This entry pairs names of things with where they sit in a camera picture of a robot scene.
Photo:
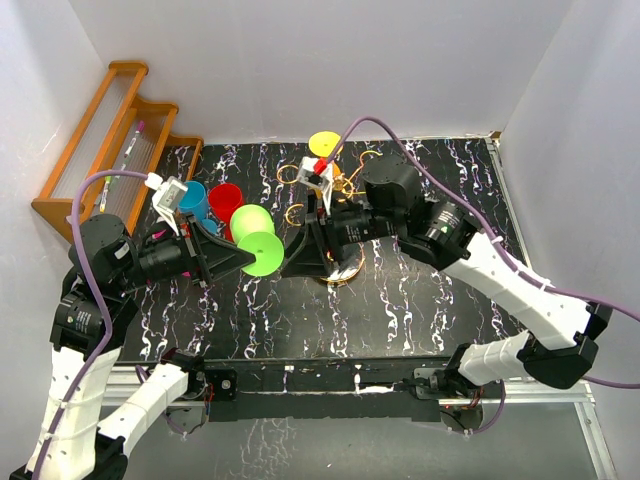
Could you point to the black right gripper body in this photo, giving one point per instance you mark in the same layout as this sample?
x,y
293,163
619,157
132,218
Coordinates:
x,y
347,226

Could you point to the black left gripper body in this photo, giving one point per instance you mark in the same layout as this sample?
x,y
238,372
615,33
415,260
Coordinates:
x,y
163,259

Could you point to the green wine glass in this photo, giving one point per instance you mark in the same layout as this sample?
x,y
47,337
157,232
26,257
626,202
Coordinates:
x,y
253,230

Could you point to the red wine glass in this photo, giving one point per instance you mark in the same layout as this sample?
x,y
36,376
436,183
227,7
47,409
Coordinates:
x,y
224,199

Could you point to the blue wine glass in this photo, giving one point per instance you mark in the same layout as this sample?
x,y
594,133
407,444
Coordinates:
x,y
195,201

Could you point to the orange wine glass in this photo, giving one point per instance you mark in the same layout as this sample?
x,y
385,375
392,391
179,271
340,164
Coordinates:
x,y
321,144

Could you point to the pink wine glass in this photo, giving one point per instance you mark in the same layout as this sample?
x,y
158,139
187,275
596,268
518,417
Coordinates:
x,y
160,236

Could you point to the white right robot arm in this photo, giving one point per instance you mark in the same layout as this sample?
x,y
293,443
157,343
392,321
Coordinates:
x,y
558,344

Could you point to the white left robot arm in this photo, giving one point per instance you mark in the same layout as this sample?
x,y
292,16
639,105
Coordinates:
x,y
88,334

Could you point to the green capped marker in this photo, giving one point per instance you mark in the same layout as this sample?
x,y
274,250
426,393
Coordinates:
x,y
104,194

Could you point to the wooden tiered shelf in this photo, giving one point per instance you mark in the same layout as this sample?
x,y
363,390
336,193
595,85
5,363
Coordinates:
x,y
102,135

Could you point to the purple capped marker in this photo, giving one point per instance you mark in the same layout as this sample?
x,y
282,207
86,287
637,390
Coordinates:
x,y
138,131

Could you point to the gold wire glass rack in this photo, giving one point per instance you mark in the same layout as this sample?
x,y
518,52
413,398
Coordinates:
x,y
355,257

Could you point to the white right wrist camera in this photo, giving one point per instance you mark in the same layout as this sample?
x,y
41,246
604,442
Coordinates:
x,y
322,184

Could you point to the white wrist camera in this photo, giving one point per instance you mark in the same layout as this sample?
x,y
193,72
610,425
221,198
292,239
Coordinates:
x,y
322,184
166,197

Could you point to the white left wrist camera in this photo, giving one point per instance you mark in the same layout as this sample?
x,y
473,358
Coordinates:
x,y
166,197

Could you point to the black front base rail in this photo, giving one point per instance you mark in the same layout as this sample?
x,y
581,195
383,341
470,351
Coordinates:
x,y
335,388

